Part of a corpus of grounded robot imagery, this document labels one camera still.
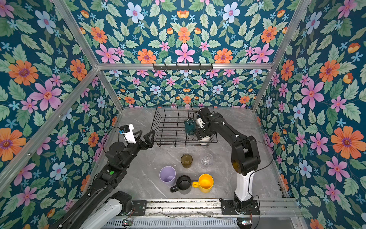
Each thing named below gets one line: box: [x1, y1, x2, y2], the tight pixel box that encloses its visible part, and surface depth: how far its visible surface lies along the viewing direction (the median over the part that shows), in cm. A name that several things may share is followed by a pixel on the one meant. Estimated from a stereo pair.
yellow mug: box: [192, 173, 214, 194], surface depth 78 cm
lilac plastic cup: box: [159, 165, 177, 188], surface depth 77 cm
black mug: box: [170, 175, 192, 195], surface depth 77 cm
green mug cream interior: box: [184, 118, 197, 136], surface depth 98 cm
